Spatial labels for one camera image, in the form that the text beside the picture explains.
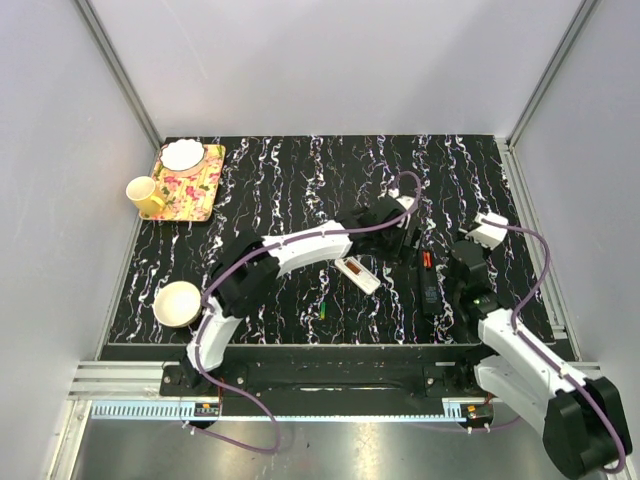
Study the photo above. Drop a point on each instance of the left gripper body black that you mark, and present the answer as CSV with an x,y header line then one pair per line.
x,y
390,245

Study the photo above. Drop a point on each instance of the white remote control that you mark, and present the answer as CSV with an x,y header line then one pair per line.
x,y
358,274

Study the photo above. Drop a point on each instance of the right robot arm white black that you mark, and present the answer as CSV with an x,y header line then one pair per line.
x,y
581,420

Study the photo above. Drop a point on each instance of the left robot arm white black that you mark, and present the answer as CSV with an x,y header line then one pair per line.
x,y
248,267

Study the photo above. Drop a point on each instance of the black remote control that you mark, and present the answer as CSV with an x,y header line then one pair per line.
x,y
431,302

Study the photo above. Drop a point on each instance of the floral pink yellow tray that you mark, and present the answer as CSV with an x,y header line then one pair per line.
x,y
189,198

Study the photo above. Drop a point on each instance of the cream bowl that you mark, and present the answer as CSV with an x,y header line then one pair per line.
x,y
177,305

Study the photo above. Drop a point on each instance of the white scalloped bowl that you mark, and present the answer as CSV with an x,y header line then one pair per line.
x,y
182,154

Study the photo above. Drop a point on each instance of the yellow mug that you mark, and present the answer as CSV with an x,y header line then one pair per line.
x,y
146,195

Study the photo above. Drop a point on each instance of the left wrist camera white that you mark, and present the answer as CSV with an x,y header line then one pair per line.
x,y
408,203

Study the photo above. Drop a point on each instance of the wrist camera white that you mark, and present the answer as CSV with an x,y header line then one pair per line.
x,y
408,203
488,230

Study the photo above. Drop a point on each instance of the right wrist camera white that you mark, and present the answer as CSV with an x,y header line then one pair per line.
x,y
488,230

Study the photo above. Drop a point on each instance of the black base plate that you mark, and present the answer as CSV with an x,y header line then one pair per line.
x,y
333,381

